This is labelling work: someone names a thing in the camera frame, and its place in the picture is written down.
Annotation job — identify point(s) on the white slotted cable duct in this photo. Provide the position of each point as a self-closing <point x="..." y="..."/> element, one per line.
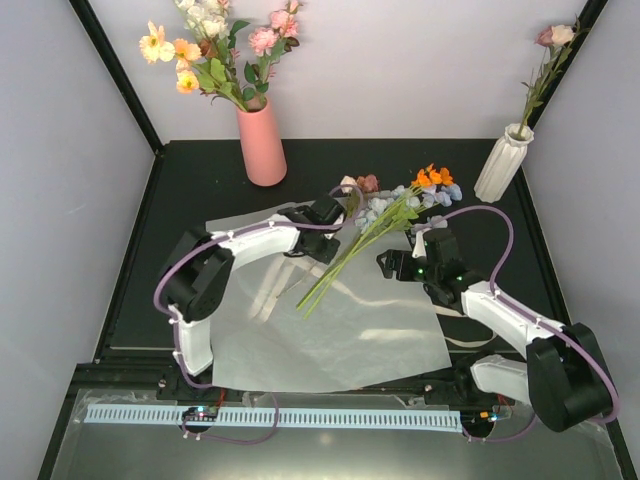
<point x="306" y="418"/>

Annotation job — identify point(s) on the left circuit board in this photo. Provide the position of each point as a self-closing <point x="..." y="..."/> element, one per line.
<point x="200" y="414"/>

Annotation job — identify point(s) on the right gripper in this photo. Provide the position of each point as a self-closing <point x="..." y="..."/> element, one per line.
<point x="392" y="255"/>

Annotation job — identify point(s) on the white ribbed vase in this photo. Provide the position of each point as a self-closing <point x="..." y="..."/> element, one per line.
<point x="503" y="162"/>

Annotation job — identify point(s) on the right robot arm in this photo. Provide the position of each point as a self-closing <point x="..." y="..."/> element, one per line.
<point x="561" y="374"/>

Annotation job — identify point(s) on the blue hydrangea stem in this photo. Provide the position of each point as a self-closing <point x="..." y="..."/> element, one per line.
<point x="400" y="210"/>

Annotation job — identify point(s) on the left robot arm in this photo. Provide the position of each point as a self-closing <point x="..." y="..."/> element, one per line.
<point x="194" y="279"/>

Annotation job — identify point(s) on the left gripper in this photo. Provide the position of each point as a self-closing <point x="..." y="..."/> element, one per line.
<point x="326" y="257"/>

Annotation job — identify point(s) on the pink vase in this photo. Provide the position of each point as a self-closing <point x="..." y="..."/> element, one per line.
<point x="261" y="146"/>

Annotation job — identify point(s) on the orange poppy stem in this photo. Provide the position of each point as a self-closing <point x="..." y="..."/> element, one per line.
<point x="390" y="220"/>

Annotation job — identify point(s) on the mauve brown rose stem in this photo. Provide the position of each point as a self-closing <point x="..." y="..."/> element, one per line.
<point x="364" y="208"/>

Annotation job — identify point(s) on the white wrapping paper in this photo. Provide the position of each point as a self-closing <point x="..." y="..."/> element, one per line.
<point x="364" y="331"/>

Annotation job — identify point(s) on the flowers in pink vase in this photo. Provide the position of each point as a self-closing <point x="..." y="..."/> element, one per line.
<point x="208" y="62"/>

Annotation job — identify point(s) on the right circuit board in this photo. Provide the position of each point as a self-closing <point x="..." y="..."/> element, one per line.
<point x="484" y="416"/>

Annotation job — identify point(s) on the circuit board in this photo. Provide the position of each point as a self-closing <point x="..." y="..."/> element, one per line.
<point x="484" y="416"/>
<point x="200" y="414"/>

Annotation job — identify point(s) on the pink cream rose stem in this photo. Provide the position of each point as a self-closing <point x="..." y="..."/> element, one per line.
<point x="557" y="42"/>

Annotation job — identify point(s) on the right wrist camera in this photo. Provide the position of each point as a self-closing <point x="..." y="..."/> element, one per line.
<point x="419" y="232"/>

